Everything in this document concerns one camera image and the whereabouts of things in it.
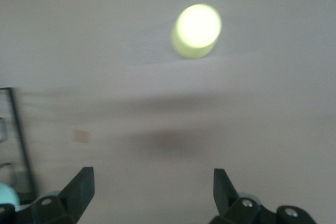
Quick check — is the pale green plastic cup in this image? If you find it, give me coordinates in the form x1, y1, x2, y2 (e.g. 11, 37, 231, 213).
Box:
0, 182, 19, 206

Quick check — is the black wire cup holder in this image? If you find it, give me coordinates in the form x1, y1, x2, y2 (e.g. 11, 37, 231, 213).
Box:
0, 87, 37, 205

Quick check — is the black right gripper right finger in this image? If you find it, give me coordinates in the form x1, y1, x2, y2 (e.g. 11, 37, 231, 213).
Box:
209, 168, 276, 224

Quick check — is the small brown square patch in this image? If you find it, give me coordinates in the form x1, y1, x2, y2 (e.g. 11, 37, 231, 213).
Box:
74, 130, 90, 144

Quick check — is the yellow plastic cup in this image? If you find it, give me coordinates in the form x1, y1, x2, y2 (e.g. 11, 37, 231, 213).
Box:
170, 3, 223, 60

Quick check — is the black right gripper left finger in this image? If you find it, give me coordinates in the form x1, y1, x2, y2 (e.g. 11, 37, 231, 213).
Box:
31, 166, 95, 224

